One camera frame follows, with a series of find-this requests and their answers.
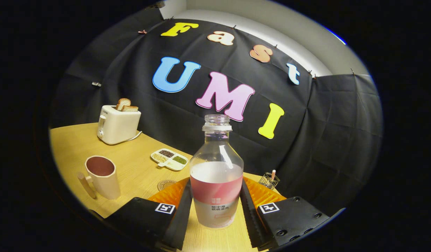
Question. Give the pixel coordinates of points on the thin stick in holder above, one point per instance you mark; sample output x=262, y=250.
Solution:
x=273, y=175

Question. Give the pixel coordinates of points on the clear juice bottle pink label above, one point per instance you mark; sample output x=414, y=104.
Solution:
x=216, y=189

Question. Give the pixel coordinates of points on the toast bread slice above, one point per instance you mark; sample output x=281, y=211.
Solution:
x=130, y=108
x=123, y=104

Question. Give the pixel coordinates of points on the wooden table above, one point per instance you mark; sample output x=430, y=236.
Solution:
x=135, y=175

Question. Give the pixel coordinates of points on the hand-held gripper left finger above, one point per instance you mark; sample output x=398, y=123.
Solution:
x=183, y=217

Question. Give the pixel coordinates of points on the white toaster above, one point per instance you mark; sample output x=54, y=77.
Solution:
x=119, y=126

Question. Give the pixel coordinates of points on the white divided dish with grains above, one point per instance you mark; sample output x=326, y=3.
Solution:
x=170, y=163

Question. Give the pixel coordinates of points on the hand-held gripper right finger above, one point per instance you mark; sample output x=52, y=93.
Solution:
x=248, y=217

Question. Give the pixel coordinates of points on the round wooden coaster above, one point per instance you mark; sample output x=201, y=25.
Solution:
x=164, y=184

